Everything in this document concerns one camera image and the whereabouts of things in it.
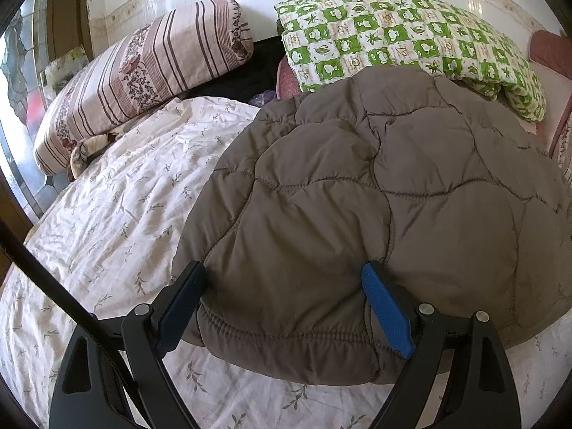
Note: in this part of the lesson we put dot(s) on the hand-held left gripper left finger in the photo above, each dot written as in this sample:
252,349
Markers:
181,308

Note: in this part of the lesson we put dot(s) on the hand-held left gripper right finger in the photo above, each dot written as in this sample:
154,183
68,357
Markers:
386,308

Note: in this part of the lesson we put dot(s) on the grey-brown puffer jacket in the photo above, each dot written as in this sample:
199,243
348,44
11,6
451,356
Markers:
357,196

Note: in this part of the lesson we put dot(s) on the white leaf-print bed sheet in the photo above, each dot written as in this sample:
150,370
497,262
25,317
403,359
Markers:
120,214

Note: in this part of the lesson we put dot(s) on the crumpled floral cloth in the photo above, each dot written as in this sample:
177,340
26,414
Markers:
87,152

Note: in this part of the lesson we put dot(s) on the purple cloth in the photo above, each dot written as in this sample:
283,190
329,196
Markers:
261,98

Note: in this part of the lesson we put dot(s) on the striped floral pillow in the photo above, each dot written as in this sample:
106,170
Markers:
143,76

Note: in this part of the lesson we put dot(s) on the black cloth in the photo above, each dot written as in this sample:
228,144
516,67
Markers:
250,71

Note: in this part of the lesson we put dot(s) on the pale floral box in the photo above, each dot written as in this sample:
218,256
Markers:
65,69

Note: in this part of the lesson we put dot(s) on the stained glass window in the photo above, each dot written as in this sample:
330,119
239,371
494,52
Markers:
18,98

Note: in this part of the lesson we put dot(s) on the green checkered pillow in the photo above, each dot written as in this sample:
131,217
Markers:
402,31

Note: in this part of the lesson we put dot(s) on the pink padded headboard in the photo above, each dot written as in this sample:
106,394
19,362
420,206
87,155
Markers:
554,80

